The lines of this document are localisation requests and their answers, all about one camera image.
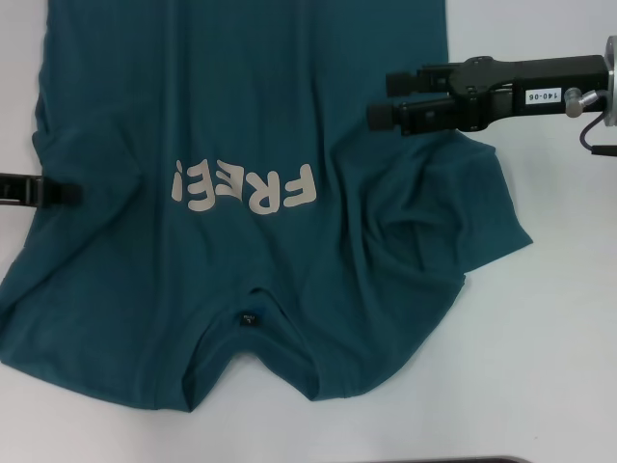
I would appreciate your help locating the dark robot torso part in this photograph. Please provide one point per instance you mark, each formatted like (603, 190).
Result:
(474, 460)

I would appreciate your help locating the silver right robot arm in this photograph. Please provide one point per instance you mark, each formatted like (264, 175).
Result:
(612, 72)

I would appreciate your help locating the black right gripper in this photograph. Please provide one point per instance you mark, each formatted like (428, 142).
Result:
(540, 72)

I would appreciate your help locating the teal t-shirt with beige print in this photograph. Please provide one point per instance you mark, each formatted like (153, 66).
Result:
(241, 96)

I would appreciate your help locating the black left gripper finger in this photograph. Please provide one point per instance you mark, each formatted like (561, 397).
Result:
(38, 193)

